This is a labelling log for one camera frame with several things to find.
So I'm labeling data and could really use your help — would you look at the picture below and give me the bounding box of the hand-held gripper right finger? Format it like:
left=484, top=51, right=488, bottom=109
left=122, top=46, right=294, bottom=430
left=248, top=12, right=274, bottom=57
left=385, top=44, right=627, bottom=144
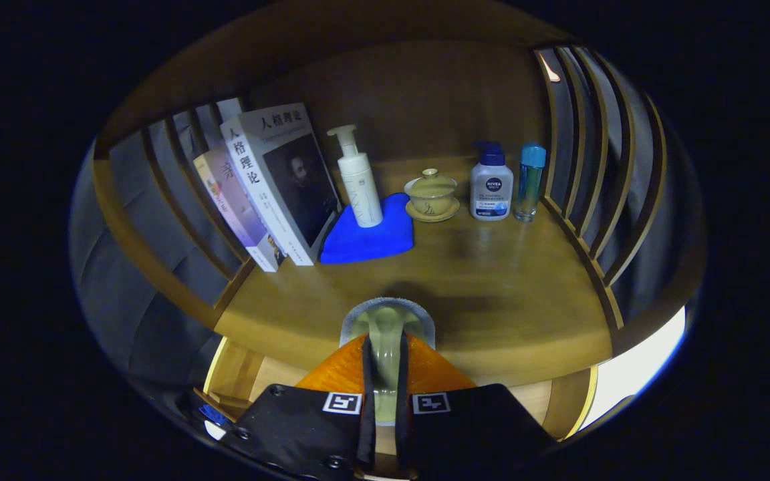
left=395, top=333, right=559, bottom=481

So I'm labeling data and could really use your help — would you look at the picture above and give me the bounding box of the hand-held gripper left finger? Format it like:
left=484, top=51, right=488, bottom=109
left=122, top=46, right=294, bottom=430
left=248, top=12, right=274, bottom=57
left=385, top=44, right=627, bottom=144
left=221, top=333, right=378, bottom=481

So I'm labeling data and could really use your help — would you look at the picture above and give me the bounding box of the green-handled grey scrub brush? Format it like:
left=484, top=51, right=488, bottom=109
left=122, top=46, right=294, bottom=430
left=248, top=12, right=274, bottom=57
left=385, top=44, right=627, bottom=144
left=340, top=297, right=436, bottom=425

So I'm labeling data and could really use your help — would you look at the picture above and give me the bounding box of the wooden countertop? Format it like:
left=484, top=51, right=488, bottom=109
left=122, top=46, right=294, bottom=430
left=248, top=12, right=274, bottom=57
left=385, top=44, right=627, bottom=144
left=215, top=157, right=614, bottom=388

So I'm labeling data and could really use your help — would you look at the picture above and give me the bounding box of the brown wooden cabinet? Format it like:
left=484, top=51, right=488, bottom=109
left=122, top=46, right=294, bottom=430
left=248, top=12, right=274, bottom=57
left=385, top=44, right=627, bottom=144
left=91, top=0, right=703, bottom=445

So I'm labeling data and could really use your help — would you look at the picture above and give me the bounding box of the small blue item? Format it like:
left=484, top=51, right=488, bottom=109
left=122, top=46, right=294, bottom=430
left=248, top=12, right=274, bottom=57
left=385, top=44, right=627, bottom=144
left=198, top=403, right=231, bottom=428

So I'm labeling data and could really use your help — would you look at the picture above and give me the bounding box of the folded blue cloth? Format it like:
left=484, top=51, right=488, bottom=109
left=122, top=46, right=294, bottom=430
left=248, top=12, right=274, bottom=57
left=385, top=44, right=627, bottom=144
left=319, top=192, right=415, bottom=265

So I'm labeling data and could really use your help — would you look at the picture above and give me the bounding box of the white pump bottle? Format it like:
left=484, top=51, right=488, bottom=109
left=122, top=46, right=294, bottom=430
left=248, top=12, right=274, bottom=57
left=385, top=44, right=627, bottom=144
left=327, top=124, right=384, bottom=228

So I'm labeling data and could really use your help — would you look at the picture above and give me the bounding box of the white table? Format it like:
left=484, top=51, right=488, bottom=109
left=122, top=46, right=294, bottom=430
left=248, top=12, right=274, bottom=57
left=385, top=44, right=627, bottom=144
left=579, top=306, right=686, bottom=432

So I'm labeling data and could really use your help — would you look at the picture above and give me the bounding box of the beige lidded teacup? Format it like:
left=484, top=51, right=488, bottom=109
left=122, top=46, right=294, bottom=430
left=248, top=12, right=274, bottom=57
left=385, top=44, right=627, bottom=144
left=404, top=168, right=461, bottom=223

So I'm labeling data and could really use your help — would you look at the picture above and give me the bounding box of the thick white and black book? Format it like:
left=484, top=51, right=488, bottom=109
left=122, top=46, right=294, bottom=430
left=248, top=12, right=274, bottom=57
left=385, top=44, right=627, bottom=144
left=220, top=102, right=342, bottom=267

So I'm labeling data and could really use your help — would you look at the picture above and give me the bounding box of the white bottle with blue cap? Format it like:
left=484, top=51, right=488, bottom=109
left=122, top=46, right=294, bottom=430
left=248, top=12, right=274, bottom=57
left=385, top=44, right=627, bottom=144
left=470, top=141, right=514, bottom=221

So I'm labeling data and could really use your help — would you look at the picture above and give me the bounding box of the pink and purple book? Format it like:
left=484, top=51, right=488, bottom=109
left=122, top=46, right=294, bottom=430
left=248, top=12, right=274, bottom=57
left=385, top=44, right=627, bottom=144
left=192, top=147, right=280, bottom=273

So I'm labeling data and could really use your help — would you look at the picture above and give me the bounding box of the teal bottle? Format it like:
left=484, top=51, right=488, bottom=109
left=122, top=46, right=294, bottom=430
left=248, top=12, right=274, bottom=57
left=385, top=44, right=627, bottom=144
left=514, top=142, right=547, bottom=223

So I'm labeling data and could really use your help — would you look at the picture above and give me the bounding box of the thin white book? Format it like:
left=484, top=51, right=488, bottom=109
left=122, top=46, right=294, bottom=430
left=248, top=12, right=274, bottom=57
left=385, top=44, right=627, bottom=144
left=215, top=98, right=245, bottom=151

